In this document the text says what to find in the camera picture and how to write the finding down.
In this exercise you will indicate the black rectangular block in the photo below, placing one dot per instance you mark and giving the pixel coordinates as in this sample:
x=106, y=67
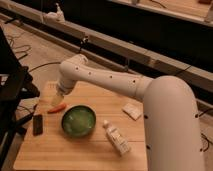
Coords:
x=37, y=125

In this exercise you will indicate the white object on rail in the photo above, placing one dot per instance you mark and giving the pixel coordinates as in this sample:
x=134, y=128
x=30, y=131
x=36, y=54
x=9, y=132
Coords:
x=57, y=16

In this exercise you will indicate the black stand at left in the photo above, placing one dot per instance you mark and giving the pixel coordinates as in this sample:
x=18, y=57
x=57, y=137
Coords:
x=15, y=85

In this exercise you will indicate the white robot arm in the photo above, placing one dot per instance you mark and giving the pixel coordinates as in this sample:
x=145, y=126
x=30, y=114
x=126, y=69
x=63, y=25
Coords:
x=171, y=119

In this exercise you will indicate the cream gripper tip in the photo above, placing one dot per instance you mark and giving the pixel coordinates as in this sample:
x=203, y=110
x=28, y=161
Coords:
x=57, y=99

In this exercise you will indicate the green ceramic bowl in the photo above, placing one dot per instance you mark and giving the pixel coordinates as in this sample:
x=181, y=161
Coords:
x=78, y=121

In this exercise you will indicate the white tube bottle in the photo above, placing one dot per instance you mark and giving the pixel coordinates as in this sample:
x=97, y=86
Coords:
x=116, y=138

